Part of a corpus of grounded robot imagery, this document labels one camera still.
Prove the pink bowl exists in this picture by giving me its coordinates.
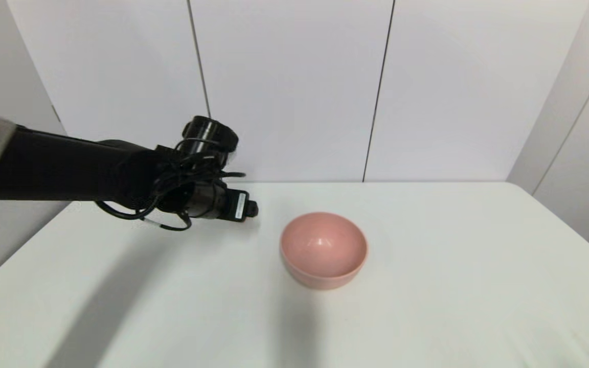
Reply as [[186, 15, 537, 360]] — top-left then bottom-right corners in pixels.
[[280, 212, 368, 290]]

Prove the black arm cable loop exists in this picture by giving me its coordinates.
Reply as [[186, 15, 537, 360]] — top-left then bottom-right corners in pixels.
[[95, 137, 247, 232]]

